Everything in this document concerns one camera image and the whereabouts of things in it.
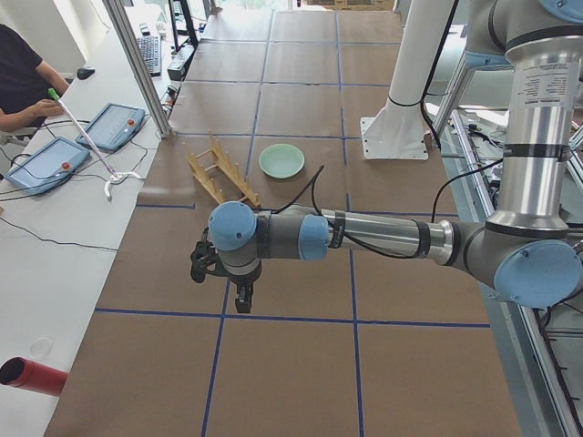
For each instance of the light green plate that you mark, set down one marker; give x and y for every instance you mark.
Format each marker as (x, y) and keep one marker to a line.
(281, 161)

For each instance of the aluminium frame post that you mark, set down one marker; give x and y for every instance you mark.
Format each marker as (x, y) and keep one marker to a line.
(119, 19)

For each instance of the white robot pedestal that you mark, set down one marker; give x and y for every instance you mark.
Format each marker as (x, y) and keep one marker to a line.
(397, 131)

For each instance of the blue teach pendant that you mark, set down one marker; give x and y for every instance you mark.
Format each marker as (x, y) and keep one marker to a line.
(115, 125)
(49, 166)

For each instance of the near blue teach pendant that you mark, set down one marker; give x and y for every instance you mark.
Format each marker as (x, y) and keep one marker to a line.
(49, 166)

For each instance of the far blue teach pendant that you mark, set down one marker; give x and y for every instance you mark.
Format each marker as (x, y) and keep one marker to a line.
(115, 125)

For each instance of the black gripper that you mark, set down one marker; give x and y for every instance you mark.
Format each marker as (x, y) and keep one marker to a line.
(241, 282)

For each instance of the aluminium side frame rail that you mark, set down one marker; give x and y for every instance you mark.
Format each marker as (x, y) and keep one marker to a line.
(549, 357)

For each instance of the brown paper table cover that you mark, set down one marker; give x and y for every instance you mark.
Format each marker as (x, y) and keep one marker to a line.
(351, 345)

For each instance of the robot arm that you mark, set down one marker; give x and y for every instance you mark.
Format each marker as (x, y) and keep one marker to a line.
(521, 251)

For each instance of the black keyboard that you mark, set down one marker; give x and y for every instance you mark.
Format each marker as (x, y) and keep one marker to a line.
(150, 50)

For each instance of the wooden dish rack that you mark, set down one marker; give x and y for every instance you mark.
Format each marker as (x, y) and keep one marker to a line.
(215, 163)

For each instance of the red cylinder tube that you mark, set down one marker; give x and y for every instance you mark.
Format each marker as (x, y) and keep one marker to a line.
(30, 375)

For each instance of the black computer mouse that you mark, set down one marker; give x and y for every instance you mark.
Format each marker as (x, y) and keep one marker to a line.
(85, 72)

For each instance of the white reacher grabber stick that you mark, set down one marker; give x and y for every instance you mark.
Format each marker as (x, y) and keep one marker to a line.
(115, 176)

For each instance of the seated person black shirt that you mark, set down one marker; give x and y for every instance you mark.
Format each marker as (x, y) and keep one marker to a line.
(25, 80)

